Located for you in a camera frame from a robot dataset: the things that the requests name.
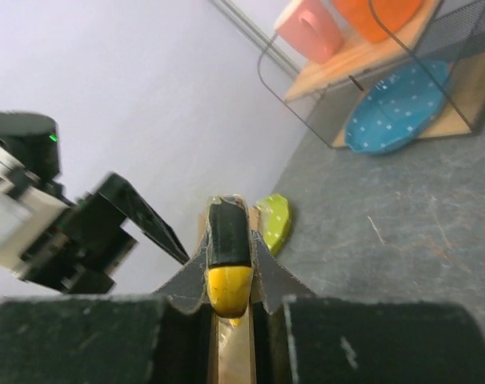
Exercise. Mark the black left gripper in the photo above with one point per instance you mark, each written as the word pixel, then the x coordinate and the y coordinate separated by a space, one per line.
pixel 83 245

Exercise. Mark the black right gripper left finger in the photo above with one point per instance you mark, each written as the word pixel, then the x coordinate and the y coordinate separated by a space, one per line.
pixel 183 346

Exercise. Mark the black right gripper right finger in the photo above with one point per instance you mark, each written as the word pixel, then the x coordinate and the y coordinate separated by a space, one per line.
pixel 272 282

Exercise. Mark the brown cardboard express box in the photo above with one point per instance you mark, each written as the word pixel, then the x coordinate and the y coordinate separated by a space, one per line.
pixel 231 357

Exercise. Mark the yellow utility knife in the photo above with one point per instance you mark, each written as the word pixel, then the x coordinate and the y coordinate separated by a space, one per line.
pixel 229 266

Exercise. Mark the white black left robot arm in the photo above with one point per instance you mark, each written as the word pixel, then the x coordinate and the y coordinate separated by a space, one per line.
pixel 32 139

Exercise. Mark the green dotted plate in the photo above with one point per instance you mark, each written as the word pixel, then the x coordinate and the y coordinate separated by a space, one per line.
pixel 274 221

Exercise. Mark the pink ceramic mug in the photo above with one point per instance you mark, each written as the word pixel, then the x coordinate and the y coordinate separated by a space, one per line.
pixel 310 29

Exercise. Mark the blue dotted plate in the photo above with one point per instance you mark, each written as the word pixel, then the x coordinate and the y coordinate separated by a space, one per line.
pixel 398 108

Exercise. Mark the black wire wooden shelf rack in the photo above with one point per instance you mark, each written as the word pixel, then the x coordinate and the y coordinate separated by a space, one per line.
pixel 323 96

